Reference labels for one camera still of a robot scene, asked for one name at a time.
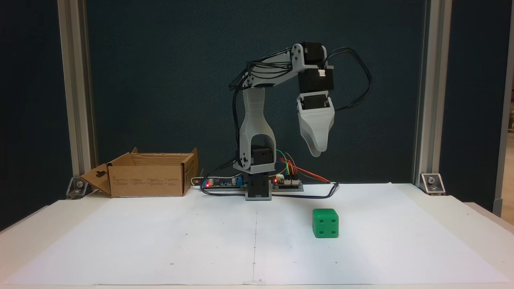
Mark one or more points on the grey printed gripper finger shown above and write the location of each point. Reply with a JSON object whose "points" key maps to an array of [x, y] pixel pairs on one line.
{"points": [[318, 136]]}

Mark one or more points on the circuit board with white connector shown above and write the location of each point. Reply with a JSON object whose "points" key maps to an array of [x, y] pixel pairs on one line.
{"points": [[291, 184]]}

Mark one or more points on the open cardboard box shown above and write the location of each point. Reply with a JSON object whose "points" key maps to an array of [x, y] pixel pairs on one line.
{"points": [[144, 180]]}

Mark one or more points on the aluminium frame post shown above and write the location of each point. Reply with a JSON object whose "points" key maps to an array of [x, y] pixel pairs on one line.
{"points": [[505, 120], [435, 80], [74, 80]]}

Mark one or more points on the green die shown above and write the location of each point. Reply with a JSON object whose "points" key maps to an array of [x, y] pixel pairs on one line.
{"points": [[325, 224]]}

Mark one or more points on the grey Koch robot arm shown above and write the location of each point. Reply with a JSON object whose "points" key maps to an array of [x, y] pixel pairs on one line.
{"points": [[257, 116]]}

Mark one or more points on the circuit board with blue parts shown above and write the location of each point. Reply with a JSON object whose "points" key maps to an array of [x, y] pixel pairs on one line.
{"points": [[219, 184]]}

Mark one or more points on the metal corner bracket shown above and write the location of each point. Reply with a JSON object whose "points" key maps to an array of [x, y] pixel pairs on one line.
{"points": [[432, 182], [80, 185]]}

